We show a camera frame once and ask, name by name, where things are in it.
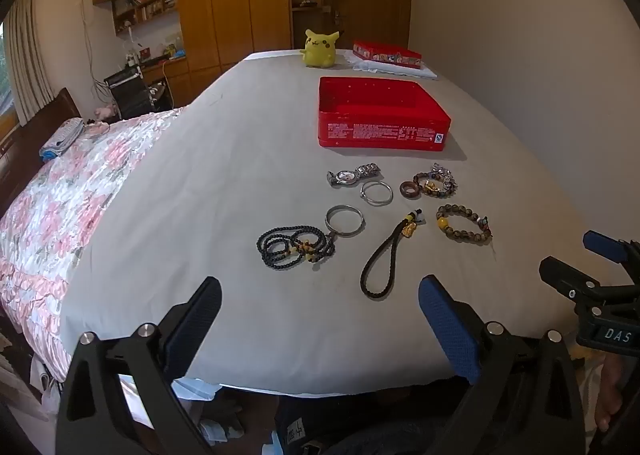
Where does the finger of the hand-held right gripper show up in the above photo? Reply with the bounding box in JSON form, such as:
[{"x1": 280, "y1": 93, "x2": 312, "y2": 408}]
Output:
[
  {"x1": 539, "y1": 256, "x2": 640, "y2": 321},
  {"x1": 582, "y1": 230, "x2": 640, "y2": 281}
]

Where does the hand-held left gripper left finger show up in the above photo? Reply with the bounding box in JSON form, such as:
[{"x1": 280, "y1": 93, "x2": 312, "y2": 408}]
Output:
[{"x1": 55, "y1": 276, "x2": 223, "y2": 455}]

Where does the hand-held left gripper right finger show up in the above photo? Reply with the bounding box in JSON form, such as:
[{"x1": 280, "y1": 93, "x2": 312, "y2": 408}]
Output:
[{"x1": 419, "y1": 275, "x2": 586, "y2": 455}]

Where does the brown bead bracelet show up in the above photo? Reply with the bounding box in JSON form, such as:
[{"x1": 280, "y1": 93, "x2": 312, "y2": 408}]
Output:
[{"x1": 435, "y1": 204, "x2": 494, "y2": 245}]

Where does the large silver bangle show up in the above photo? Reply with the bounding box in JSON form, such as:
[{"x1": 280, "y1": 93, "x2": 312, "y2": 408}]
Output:
[{"x1": 325, "y1": 205, "x2": 366, "y2": 238}]

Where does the multicolour bead bracelet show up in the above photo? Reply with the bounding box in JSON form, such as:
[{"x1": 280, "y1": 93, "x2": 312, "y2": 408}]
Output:
[{"x1": 413, "y1": 174, "x2": 457, "y2": 199}]

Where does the red tin box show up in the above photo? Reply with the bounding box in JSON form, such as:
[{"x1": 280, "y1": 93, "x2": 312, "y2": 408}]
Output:
[{"x1": 317, "y1": 76, "x2": 452, "y2": 152}]

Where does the person's right hand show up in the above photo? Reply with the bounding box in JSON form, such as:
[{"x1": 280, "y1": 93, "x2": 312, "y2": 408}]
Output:
[{"x1": 594, "y1": 350, "x2": 632, "y2": 432}]

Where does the grey bed sheet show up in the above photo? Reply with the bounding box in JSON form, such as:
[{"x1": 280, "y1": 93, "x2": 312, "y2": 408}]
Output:
[{"x1": 59, "y1": 49, "x2": 603, "y2": 397}]

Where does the small silver bangle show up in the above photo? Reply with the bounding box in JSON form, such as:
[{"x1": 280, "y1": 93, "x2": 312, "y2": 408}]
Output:
[{"x1": 361, "y1": 180, "x2": 393, "y2": 206}]

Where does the pink floral quilt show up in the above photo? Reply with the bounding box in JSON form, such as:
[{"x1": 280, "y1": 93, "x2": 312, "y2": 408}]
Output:
[{"x1": 0, "y1": 106, "x2": 190, "y2": 384}]

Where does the silver wristwatch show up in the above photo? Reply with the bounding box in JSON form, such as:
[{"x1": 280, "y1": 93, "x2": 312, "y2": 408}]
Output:
[{"x1": 327, "y1": 163, "x2": 382, "y2": 188}]

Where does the folded blue white cloth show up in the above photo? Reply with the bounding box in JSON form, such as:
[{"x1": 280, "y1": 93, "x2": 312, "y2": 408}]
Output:
[{"x1": 39, "y1": 117, "x2": 84, "y2": 164}]

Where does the black chair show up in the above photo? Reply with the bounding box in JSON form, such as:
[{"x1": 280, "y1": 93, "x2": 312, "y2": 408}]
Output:
[{"x1": 103, "y1": 66, "x2": 162, "y2": 120}]

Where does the wooden desk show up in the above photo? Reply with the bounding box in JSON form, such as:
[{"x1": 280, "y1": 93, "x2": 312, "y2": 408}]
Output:
[{"x1": 135, "y1": 55, "x2": 193, "y2": 110}]

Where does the dark wooden headboard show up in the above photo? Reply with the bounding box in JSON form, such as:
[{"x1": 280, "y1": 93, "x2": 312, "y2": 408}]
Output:
[{"x1": 0, "y1": 87, "x2": 82, "y2": 208}]

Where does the white lace cloth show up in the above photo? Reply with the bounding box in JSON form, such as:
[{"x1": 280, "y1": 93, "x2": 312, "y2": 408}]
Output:
[{"x1": 344, "y1": 50, "x2": 440, "y2": 82}]

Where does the red tin lid with pictures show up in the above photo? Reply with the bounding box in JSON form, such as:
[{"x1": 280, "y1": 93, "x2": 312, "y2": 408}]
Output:
[{"x1": 351, "y1": 40, "x2": 423, "y2": 70}]

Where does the yellow plush toy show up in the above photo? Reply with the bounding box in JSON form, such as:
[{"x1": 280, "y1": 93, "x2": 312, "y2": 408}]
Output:
[{"x1": 300, "y1": 28, "x2": 342, "y2": 68}]

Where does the beige curtain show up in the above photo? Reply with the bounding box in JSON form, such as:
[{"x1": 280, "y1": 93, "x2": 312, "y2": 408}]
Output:
[{"x1": 4, "y1": 0, "x2": 57, "y2": 126}]

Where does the row of books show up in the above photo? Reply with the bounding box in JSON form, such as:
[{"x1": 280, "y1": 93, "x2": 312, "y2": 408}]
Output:
[{"x1": 126, "y1": 0, "x2": 177, "y2": 24}]

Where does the wooden wardrobe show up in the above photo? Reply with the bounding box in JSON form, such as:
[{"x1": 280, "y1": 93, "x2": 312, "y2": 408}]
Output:
[{"x1": 91, "y1": 0, "x2": 326, "y2": 82}]

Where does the black braided cord keychain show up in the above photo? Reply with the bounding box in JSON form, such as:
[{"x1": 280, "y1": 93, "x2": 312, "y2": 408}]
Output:
[{"x1": 360, "y1": 208, "x2": 427, "y2": 299}]

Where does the black bead necklace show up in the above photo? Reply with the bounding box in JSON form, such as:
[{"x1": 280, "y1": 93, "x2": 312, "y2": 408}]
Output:
[{"x1": 256, "y1": 225, "x2": 337, "y2": 270}]

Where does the silver chain bracelet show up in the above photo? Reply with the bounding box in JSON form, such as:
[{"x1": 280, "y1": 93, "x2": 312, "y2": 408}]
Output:
[{"x1": 429, "y1": 162, "x2": 460, "y2": 196}]

